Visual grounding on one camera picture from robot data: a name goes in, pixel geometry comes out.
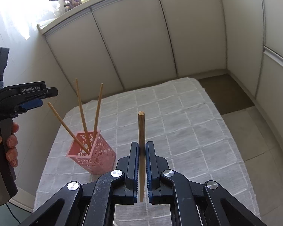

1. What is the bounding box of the wooden chopstick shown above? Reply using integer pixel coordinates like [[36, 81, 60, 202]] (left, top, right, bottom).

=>
[[93, 83, 104, 138], [75, 78, 91, 154], [138, 111, 146, 202], [47, 102, 90, 154]]

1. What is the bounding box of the person's left hand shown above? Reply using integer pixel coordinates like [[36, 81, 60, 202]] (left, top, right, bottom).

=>
[[0, 122, 19, 167]]

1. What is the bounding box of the pink perforated utensil holder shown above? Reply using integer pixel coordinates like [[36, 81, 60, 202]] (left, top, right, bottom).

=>
[[66, 131, 116, 175]]

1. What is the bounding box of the grey checked tablecloth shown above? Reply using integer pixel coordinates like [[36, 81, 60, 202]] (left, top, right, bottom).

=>
[[34, 78, 261, 225]]

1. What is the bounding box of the dark floor mat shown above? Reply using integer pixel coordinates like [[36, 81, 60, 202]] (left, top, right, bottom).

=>
[[199, 74, 254, 115]]

